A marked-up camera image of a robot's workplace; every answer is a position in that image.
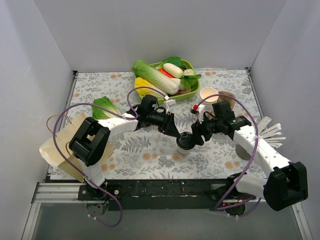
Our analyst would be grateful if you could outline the brown paper takeout bag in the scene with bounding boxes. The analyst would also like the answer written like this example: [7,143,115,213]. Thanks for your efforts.
[39,112,114,186]

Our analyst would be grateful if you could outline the grey cylindrical holder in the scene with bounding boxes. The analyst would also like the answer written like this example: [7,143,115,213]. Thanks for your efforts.
[235,144,251,161]

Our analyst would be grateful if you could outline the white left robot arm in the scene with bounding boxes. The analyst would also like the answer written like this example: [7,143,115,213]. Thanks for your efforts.
[69,95,180,200]

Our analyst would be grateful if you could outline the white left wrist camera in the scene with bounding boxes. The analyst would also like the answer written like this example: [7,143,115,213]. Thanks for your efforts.
[163,95,176,112]

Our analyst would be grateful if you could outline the orange carrot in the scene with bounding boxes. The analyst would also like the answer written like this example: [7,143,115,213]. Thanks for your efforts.
[158,68,175,78]

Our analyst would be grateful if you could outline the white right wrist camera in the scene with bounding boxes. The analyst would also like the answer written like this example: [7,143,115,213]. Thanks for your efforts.
[190,104,206,123]

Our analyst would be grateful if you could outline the floral table mat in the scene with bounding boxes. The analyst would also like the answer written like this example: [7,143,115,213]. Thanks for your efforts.
[68,68,265,180]

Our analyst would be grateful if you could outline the black base bar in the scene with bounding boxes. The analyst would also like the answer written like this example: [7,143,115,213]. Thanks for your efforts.
[77,179,232,211]

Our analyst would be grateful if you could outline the white radish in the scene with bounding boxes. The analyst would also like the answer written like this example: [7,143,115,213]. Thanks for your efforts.
[163,63,184,79]

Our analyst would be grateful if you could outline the aluminium frame rail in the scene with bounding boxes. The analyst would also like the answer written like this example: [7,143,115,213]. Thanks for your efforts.
[21,182,83,240]

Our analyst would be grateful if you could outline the brown pulp cup carrier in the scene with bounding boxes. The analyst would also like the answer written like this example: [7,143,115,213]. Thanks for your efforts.
[217,91,236,109]

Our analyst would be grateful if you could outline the green bok choy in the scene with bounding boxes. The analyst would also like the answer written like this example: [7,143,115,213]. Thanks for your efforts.
[157,56,201,91]

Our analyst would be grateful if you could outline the green plastic tray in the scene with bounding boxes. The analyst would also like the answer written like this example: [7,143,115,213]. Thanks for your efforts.
[133,58,200,104]

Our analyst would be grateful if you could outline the green napa cabbage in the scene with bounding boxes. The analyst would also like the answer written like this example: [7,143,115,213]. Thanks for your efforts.
[131,60,179,95]

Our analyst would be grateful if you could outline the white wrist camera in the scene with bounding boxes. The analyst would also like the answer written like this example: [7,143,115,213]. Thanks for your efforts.
[163,95,176,112]
[190,104,206,123]

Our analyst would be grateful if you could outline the small green lettuce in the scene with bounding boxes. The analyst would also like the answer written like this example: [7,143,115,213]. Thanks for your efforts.
[92,96,122,120]

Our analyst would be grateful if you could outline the stack of white paper cups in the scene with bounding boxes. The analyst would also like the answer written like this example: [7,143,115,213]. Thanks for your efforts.
[198,86,219,113]

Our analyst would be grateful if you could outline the black plastic cup lid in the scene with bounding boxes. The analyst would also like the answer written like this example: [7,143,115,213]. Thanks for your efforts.
[176,131,196,151]

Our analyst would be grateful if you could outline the white paper coffee cup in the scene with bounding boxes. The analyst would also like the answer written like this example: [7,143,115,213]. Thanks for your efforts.
[177,147,191,156]

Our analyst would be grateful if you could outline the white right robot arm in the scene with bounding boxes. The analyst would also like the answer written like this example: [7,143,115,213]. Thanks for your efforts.
[190,101,308,211]

